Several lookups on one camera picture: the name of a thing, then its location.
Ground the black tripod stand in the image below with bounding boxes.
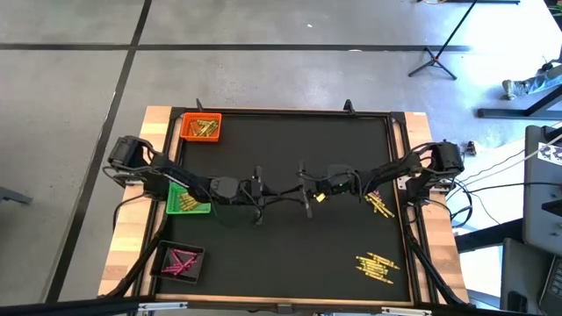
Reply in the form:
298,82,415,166
407,0,479,81

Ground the person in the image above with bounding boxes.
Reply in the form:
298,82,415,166
502,63,562,101

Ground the black camera rig frame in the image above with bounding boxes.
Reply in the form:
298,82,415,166
0,232,562,316

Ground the black aluminium table frame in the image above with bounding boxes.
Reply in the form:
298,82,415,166
148,98,422,306

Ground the grey floor stand foot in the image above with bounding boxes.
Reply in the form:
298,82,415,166
0,186,34,206

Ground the grey equipment console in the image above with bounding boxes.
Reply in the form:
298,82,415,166
500,238,562,316

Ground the green plastic basket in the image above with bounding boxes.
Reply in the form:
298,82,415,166
165,180,213,215

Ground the grey equipment cabinet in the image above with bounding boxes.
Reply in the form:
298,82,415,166
522,125,562,256

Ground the black T-base stand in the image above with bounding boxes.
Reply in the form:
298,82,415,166
477,85,562,121

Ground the black plastic basket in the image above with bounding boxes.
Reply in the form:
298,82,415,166
149,240,206,285

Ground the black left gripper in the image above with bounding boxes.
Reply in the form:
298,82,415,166
209,165,289,226

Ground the orange plastic basket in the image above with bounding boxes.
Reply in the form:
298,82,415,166
179,112,223,144

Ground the black-white marker tag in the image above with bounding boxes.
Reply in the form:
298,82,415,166
537,140,562,167

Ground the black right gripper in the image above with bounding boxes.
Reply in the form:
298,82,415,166
278,160,364,219

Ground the silver aluminium extrusion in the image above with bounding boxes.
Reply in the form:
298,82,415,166
137,301,189,313
380,306,434,316

